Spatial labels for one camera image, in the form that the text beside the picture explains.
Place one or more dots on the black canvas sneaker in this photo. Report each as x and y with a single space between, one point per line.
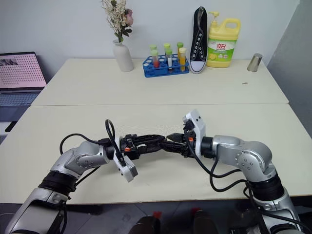
198 44

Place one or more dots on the test tube with orange liquid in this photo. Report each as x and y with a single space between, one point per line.
182 58

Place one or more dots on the test tube with white label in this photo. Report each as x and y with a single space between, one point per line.
169 61

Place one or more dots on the blue test tube rack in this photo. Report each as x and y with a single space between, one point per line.
151 72

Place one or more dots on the test tube with red liquid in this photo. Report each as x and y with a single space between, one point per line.
155 59

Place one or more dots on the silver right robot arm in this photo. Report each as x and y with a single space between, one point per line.
248 156

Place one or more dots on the green capped test tube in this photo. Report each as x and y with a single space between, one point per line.
180 44
153 47
166 45

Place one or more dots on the dried flower bouquet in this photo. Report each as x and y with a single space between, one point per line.
117 17

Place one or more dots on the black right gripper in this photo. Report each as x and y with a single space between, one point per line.
189 148

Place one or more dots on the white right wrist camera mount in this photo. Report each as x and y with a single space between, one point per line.
198 129

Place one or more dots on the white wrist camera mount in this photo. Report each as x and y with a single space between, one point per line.
128 170
198 129

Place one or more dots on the silver metal cup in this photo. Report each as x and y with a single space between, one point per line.
254 62

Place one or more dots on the open laptop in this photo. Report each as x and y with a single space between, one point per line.
19 73

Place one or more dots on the yellow detergent pump bottle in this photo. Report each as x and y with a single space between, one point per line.
221 46

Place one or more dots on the white ceramic vase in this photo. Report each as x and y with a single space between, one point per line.
123 57

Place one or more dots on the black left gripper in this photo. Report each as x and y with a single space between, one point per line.
129 146

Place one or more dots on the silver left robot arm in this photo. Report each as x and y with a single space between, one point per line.
83 156

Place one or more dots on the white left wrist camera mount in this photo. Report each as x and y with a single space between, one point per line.
128 170

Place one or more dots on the dark rounded shape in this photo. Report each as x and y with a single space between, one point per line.
204 221
148 224

